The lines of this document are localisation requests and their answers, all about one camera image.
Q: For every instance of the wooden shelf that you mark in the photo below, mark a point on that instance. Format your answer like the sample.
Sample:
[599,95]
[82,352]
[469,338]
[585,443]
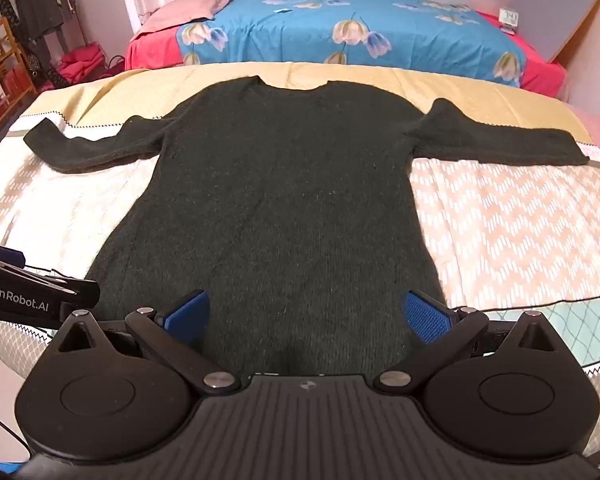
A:
[2,85]

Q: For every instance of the yellow and white patterned quilt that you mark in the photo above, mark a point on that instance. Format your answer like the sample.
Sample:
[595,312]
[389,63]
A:
[505,240]

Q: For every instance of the small digital clock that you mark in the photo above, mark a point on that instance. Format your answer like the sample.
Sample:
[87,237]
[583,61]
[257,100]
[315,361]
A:
[508,16]

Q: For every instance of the blue floral quilt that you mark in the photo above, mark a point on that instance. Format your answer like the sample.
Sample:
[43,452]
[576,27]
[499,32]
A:
[290,30]

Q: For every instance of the dark green knit sweater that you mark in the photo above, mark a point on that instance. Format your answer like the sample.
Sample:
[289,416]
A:
[285,200]

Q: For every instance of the grey board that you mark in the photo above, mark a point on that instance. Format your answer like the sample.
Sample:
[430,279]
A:
[555,5]

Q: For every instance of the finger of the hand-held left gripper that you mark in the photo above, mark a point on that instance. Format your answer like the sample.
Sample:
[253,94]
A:
[82,296]

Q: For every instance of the red cloth pile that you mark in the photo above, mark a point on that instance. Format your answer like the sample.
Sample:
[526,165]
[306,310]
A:
[80,62]

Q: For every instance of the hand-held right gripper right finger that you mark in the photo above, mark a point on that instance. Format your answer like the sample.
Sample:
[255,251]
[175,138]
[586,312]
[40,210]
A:
[425,317]

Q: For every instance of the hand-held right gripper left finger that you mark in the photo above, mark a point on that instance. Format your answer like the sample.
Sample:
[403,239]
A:
[190,310]

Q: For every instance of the dark hanging clothes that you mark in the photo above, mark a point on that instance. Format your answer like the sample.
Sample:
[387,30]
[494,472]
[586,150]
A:
[35,5]

